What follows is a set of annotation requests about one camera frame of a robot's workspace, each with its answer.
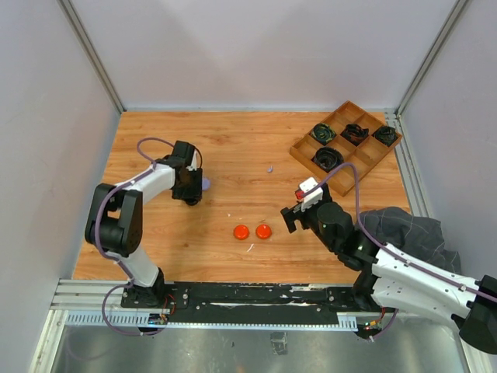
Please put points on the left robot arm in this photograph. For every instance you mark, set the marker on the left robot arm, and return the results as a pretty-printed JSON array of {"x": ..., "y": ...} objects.
[{"x": 115, "y": 222}]

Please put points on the grey checked cloth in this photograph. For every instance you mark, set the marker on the grey checked cloth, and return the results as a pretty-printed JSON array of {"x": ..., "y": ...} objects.
[{"x": 420, "y": 237}]

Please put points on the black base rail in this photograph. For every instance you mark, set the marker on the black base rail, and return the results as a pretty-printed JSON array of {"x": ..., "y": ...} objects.
[{"x": 248, "y": 304}]

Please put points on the rolled dark belt lower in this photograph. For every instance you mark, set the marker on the rolled dark belt lower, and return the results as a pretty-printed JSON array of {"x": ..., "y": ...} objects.
[{"x": 327, "y": 158}]

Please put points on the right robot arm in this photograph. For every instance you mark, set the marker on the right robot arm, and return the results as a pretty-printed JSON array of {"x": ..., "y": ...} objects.
[{"x": 393, "y": 279}]

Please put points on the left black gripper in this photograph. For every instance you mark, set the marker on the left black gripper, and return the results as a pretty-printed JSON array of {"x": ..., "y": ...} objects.
[{"x": 195, "y": 191}]

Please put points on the purple earbud case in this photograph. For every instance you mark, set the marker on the purple earbud case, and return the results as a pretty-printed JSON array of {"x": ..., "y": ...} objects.
[{"x": 205, "y": 184}]

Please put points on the black earbud case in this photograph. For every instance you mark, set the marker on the black earbud case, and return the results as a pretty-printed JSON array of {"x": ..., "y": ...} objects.
[{"x": 192, "y": 202}]

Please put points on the rolled dark belt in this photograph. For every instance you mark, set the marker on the rolled dark belt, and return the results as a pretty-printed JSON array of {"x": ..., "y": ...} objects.
[
  {"x": 386, "y": 135},
  {"x": 355, "y": 134},
  {"x": 327, "y": 158}
]

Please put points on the rolled dark belt top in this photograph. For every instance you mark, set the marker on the rolled dark belt top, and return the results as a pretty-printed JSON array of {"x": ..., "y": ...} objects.
[{"x": 355, "y": 134}]

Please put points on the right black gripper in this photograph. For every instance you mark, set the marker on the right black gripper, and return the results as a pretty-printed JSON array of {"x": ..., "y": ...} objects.
[{"x": 290, "y": 215}]

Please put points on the rolled dark belt right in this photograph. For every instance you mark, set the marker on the rolled dark belt right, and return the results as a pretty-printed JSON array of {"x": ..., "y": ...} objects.
[{"x": 386, "y": 135}]

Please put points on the orange earbud case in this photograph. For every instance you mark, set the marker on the orange earbud case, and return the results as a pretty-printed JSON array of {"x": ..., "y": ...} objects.
[
  {"x": 263, "y": 231},
  {"x": 241, "y": 232}
]

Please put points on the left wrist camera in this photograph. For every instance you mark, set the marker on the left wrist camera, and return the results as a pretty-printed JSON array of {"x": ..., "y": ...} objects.
[{"x": 194, "y": 162}]

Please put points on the wooden divided tray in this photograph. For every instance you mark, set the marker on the wooden divided tray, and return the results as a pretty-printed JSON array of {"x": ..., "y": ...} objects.
[{"x": 376, "y": 163}]

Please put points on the rolled green patterned belt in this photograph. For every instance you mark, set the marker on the rolled green patterned belt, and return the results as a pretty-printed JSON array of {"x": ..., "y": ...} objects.
[{"x": 322, "y": 133}]

